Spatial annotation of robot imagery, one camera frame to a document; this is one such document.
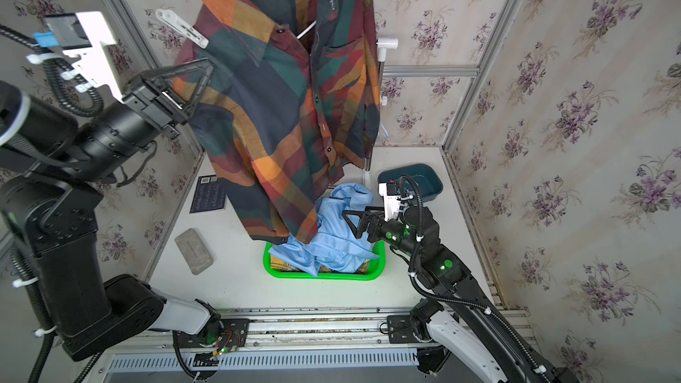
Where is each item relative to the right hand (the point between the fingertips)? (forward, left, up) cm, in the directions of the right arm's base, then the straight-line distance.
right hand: (360, 212), depth 67 cm
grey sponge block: (-1, +54, -24) cm, 59 cm away
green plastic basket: (-8, -5, -20) cm, 22 cm away
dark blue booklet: (+22, +58, -26) cm, 67 cm away
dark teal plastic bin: (+32, -27, -28) cm, 50 cm away
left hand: (-3, +21, +42) cm, 47 cm away
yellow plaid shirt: (-7, +23, -18) cm, 30 cm away
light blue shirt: (-3, +7, -13) cm, 15 cm away
